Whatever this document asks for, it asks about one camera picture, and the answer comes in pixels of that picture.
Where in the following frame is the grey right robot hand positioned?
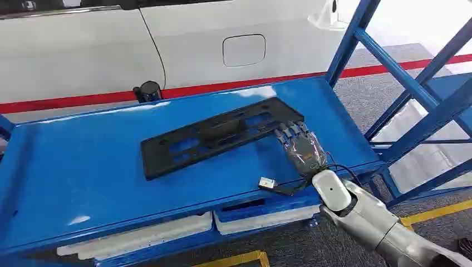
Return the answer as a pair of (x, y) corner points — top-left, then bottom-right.
(273, 121), (329, 178)

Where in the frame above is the black plastic car panel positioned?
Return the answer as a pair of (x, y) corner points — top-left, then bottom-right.
(140, 97), (306, 181)

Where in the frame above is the white plastic bin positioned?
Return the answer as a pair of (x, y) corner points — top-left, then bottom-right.
(214, 204), (321, 236)
(56, 211), (214, 261)

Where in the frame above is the black cylinder sensor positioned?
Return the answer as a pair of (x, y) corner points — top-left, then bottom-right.
(132, 80), (163, 104)

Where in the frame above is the blue steel cart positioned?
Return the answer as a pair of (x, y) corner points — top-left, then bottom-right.
(0, 0), (472, 267)

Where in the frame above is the white car body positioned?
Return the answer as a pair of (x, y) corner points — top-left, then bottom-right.
(0, 0), (349, 105)

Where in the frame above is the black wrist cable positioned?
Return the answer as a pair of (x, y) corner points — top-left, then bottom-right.
(324, 151), (364, 187)

